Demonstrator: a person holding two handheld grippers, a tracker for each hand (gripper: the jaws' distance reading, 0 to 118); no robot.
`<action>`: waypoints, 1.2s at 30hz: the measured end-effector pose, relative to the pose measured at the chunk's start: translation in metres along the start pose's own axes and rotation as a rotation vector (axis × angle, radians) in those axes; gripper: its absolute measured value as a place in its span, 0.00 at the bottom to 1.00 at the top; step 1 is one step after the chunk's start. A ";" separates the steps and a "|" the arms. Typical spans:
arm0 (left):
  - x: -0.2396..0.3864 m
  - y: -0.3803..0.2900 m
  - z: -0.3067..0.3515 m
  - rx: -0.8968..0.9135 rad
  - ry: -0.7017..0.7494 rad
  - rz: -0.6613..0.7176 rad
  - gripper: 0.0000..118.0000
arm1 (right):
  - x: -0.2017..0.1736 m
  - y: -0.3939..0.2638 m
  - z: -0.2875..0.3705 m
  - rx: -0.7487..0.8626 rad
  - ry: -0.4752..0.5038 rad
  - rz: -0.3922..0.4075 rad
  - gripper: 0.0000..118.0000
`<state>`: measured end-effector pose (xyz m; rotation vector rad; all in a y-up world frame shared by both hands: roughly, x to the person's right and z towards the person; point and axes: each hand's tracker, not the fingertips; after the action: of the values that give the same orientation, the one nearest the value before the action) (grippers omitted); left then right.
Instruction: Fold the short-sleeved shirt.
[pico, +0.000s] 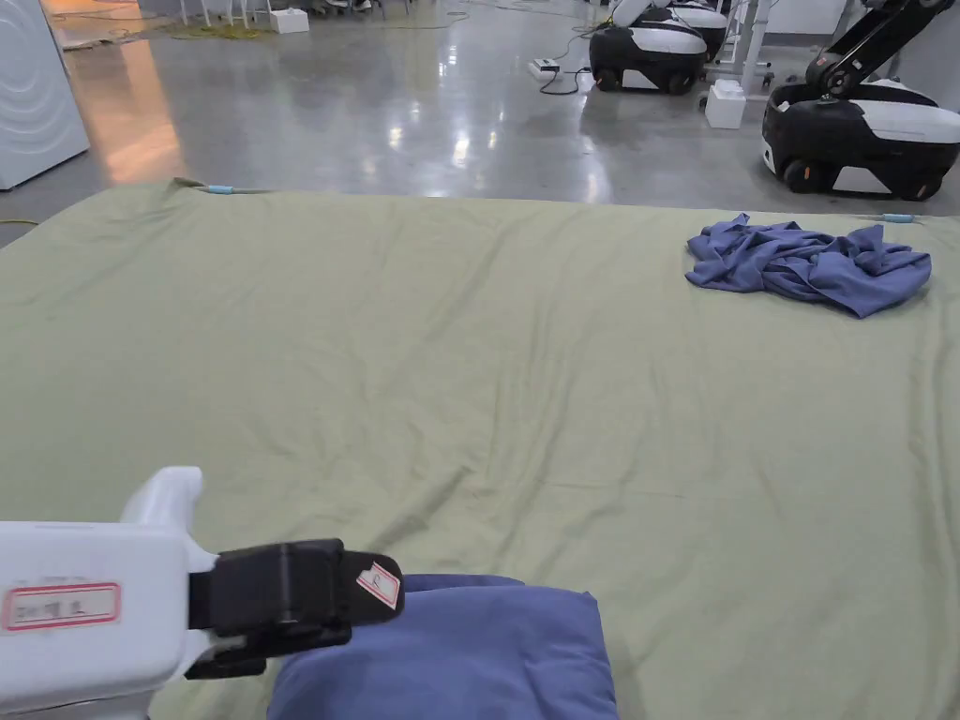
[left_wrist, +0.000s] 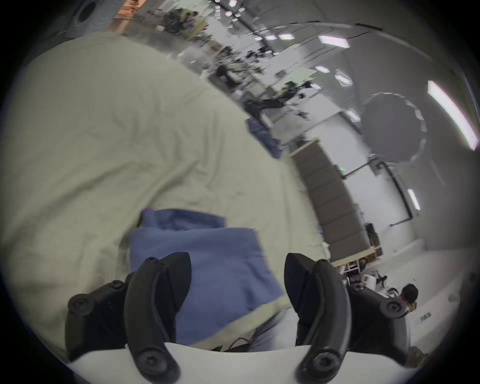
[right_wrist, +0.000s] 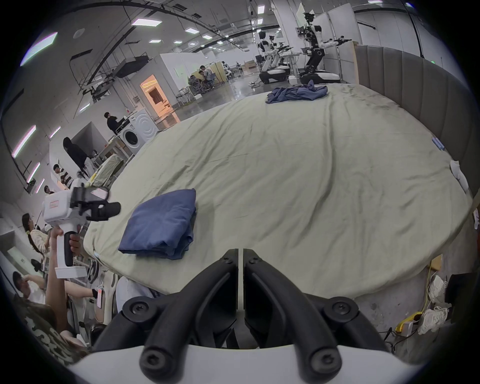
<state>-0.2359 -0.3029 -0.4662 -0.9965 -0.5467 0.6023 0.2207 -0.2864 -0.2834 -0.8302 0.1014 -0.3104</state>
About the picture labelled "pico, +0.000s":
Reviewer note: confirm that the bed with pale green sheet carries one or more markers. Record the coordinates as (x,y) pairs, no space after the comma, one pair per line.
(480,360)

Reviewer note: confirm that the white desk frame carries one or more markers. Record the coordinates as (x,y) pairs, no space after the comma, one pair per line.
(752,45)

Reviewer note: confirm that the dark blue garment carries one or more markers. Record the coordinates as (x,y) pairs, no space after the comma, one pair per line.
(450,660)

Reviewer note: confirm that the crumpled dark blue shirt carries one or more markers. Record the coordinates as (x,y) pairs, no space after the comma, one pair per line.
(814,268)

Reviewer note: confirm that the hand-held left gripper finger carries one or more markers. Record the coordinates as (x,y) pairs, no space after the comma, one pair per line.
(285,646)
(375,586)

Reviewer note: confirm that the white foam box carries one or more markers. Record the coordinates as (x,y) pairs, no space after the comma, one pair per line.
(724,103)

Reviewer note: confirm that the white power strip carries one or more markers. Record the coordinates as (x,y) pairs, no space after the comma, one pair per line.
(544,67)

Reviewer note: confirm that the blue sheet clip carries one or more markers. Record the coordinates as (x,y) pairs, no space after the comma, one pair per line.
(898,219)
(222,188)

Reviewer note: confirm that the black and white wheeled robot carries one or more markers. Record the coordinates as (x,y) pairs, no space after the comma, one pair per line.
(862,127)
(649,52)
(709,19)

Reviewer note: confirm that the white washing machine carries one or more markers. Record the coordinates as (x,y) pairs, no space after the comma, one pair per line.
(34,97)

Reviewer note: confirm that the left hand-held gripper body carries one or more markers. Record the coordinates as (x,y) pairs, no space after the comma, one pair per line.
(90,555)

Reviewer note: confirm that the white carton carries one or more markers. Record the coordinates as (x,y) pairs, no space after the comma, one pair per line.
(289,21)

